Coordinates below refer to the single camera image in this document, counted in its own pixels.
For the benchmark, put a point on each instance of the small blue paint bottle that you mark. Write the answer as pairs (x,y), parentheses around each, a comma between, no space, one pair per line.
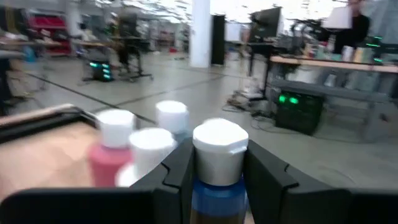
(219,155)

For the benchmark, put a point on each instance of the red storage shelf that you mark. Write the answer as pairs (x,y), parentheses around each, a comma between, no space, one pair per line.
(49,31)

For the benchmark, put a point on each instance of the red paint bottle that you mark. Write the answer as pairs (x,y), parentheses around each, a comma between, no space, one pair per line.
(109,155)

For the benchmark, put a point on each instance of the wooden workbench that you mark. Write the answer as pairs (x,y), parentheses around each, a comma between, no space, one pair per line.
(335,63)

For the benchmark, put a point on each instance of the light blue black-labelled bottle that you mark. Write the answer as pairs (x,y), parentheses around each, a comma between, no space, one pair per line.
(172,116)

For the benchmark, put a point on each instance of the white building column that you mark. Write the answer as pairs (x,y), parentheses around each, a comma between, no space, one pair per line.
(200,34)

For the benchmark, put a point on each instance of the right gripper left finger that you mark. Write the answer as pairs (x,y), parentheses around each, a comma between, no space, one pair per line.
(174,180)

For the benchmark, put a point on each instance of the black device teal lights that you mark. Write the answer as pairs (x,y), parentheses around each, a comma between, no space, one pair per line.
(102,71)

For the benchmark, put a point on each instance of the person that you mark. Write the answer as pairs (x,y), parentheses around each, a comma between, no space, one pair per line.
(354,31)

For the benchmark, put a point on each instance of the black cabinet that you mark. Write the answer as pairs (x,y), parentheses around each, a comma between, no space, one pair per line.
(218,40)

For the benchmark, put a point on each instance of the black computer tower green lights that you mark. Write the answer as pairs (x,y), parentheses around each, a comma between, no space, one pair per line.
(298,112)

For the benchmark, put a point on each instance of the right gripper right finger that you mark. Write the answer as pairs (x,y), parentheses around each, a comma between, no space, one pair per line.
(270,186)

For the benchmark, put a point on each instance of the white paint bottle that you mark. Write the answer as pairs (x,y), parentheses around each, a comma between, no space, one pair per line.
(149,149)

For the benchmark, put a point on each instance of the black background monitor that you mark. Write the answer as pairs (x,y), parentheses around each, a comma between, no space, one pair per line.
(267,23)

